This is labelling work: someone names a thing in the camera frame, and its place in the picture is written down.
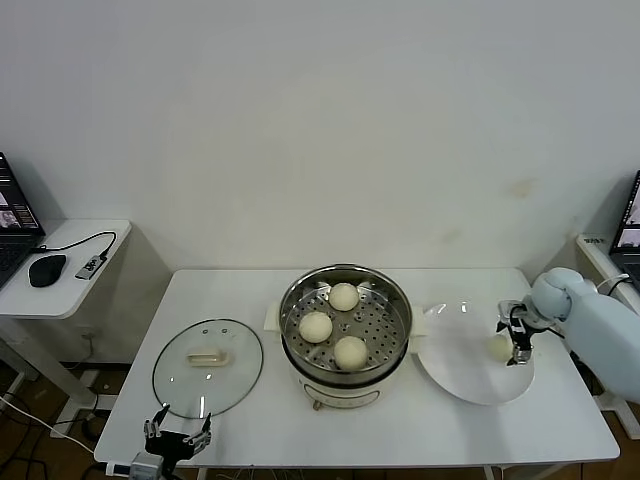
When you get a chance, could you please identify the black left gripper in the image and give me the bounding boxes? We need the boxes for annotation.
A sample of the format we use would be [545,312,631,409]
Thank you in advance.
[143,404,214,458]

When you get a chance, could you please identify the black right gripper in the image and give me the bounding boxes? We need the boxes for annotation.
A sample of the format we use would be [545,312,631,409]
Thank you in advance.
[495,311,536,369]

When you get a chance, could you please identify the white steamed baozi bun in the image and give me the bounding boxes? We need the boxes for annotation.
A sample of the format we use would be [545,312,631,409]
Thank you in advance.
[487,334,514,364]
[328,282,360,314]
[333,335,370,372]
[298,311,334,345]

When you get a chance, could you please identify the glass lid with cream handle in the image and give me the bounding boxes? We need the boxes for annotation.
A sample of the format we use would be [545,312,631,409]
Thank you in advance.
[152,317,265,420]

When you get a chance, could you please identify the stainless steel steamer basket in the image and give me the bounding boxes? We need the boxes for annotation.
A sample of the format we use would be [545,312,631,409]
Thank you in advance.
[263,263,427,374]

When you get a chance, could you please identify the white round plate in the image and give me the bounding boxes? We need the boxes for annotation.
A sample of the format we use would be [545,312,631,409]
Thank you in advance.
[416,301,537,406]

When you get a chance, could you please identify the cream electric cooking pot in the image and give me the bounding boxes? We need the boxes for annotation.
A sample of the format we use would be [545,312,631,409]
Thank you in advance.
[279,339,412,412]

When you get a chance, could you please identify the white side table with mouse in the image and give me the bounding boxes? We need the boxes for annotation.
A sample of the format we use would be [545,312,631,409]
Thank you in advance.
[0,218,134,426]

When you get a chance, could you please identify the black computer mouse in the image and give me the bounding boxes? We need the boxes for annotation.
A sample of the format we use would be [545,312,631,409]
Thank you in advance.
[27,253,68,289]

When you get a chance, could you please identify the black laptop beside mouse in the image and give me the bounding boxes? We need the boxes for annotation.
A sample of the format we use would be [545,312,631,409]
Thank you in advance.
[0,152,47,292]

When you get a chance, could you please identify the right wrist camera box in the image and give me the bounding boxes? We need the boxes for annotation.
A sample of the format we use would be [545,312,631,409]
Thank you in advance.
[498,298,526,321]

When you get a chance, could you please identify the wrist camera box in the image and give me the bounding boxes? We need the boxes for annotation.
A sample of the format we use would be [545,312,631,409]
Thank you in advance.
[130,451,166,480]
[498,298,526,321]

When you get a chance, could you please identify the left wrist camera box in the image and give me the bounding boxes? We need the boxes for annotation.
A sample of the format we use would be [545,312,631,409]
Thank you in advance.
[130,451,166,480]

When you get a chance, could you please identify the white laptop cable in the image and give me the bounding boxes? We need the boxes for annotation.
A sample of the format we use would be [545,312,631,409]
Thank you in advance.
[597,273,631,297]

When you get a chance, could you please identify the white side table with cables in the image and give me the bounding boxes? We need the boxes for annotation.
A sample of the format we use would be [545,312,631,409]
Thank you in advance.
[574,233,640,441]

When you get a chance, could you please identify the white floor cable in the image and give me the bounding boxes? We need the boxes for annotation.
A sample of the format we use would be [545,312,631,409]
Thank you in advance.
[0,393,99,457]

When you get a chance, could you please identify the black laptop with cables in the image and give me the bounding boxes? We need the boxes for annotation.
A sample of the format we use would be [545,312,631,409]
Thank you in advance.
[609,169,640,294]

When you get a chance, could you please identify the black usb hub cable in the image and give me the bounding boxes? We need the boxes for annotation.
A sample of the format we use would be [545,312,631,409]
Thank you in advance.
[33,230,119,261]

